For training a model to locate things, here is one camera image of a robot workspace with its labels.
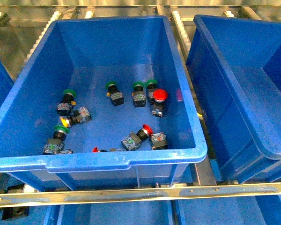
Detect blue parts bin with buttons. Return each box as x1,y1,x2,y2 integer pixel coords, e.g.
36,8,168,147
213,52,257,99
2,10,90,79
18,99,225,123
0,15,208,191

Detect green push button left wall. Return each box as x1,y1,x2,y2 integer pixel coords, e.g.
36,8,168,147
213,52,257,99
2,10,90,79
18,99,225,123
57,89,76,116

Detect empty blue bin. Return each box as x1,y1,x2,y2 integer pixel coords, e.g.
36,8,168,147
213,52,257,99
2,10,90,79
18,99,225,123
186,15,281,183

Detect red push button behind finger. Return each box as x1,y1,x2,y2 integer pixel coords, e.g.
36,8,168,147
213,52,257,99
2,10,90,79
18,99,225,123
121,124,153,151

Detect black contact block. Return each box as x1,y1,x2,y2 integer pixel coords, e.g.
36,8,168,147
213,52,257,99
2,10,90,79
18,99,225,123
150,132,168,150

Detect small blue tray centre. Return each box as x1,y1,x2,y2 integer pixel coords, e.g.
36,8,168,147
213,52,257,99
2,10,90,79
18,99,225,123
43,201,174,225

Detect small blue tray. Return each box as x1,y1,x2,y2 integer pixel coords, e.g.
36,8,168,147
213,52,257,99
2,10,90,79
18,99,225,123
176,195,281,225
43,201,174,225

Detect red push button far right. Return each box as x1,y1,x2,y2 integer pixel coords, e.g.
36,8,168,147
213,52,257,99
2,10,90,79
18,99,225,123
151,89,168,117

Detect clear contact block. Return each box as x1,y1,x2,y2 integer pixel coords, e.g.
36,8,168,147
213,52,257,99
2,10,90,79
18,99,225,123
59,149,73,154

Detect green push button far right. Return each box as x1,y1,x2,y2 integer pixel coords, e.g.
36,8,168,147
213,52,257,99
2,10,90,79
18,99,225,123
145,79,157,105

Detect small blue tray right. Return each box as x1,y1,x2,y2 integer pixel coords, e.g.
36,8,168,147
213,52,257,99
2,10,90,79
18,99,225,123
176,195,281,225

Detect green push button centre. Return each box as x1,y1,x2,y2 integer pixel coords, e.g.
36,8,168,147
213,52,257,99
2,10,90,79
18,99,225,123
105,81,124,106

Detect yellow push button lying sideways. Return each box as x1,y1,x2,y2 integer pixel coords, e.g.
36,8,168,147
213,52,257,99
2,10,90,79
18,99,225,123
60,106,92,128

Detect green push button front left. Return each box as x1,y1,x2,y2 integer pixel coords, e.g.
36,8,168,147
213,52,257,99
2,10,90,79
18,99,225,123
43,125,69,155

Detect red push button near front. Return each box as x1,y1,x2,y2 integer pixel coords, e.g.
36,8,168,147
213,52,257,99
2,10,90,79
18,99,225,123
92,147,122,153

